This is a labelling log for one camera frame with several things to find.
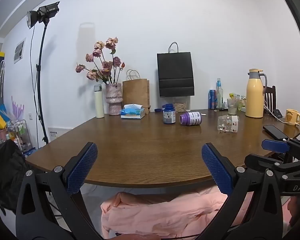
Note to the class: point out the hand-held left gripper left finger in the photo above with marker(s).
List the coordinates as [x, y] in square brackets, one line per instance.
[82, 167]

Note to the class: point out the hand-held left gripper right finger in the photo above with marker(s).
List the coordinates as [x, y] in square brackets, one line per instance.
[216, 167]

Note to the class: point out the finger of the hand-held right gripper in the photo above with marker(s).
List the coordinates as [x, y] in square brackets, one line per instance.
[260, 161]
[275, 145]

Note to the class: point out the black smartphone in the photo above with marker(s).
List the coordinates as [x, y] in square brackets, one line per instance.
[275, 132]

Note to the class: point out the black power bank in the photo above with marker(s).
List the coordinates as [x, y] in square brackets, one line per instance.
[277, 113]

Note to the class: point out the yellow printed mug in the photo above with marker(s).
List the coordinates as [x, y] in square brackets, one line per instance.
[292, 117]

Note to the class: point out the white power strip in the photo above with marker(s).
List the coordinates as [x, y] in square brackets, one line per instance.
[58, 132]

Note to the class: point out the dark wooden chair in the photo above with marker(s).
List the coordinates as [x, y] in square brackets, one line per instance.
[270, 97]

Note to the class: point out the yellow thermos jug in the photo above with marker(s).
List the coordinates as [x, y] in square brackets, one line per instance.
[255, 97]

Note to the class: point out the purple pill bottle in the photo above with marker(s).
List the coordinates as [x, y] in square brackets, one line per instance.
[191, 118]

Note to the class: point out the clear drinking glass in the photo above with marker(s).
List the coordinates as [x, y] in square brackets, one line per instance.
[232, 107]

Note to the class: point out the black pen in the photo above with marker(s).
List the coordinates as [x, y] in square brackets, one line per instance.
[221, 109]

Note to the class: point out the white thermos bottle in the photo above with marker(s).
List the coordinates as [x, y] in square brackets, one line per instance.
[99, 102]

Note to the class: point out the blue drink can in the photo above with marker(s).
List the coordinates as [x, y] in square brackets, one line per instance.
[212, 100]

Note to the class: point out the clear storage rack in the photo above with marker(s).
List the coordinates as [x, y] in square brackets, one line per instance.
[21, 137]

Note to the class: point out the pink quilt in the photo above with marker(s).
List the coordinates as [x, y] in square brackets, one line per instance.
[165, 215]

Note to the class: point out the blue plastic jar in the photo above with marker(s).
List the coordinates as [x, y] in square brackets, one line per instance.
[169, 115]

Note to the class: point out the clear snack container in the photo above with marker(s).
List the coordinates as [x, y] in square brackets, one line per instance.
[181, 105]

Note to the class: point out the clear glass bottle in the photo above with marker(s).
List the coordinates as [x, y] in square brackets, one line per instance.
[219, 95]

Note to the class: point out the blue tissue box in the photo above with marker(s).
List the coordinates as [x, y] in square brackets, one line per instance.
[132, 112]

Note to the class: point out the black cloth bag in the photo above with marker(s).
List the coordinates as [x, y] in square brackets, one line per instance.
[7, 175]

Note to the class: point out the pink textured vase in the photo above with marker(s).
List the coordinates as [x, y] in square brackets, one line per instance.
[113, 98]

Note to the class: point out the blue jar lid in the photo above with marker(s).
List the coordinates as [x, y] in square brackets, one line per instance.
[157, 110]

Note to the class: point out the purple clothes hangers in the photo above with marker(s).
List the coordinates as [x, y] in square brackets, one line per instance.
[17, 107]

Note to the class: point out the brown paper bag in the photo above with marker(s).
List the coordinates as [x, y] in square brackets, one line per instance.
[136, 92]

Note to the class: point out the black light stand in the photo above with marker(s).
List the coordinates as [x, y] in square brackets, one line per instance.
[40, 80]

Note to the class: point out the black paper bag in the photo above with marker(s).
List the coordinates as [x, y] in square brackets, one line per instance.
[175, 75]

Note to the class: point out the dried pink roses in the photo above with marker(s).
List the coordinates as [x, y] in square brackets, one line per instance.
[102, 65]

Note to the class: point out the black studio light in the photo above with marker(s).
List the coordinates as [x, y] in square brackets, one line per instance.
[43, 12]

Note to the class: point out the dark door frame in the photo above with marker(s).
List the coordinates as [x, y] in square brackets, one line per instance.
[297, 20]

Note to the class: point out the framed wall picture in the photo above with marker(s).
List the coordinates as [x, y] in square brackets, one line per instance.
[19, 50]

